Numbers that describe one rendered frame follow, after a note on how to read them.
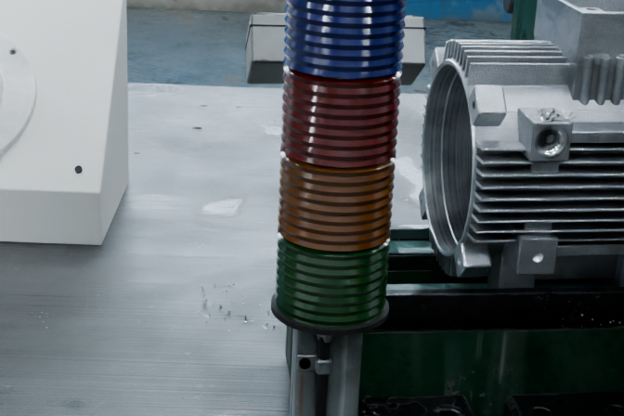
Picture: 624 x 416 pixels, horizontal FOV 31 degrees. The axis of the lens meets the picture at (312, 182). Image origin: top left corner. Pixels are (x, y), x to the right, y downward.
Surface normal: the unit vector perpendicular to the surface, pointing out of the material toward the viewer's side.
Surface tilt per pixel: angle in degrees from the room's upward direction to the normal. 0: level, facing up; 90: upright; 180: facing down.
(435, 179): 58
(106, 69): 45
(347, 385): 90
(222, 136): 0
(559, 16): 90
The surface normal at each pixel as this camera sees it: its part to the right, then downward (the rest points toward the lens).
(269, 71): 0.03, 0.98
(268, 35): 0.12, -0.22
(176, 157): 0.04, -0.94
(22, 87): 0.04, -0.43
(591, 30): 0.14, 0.34
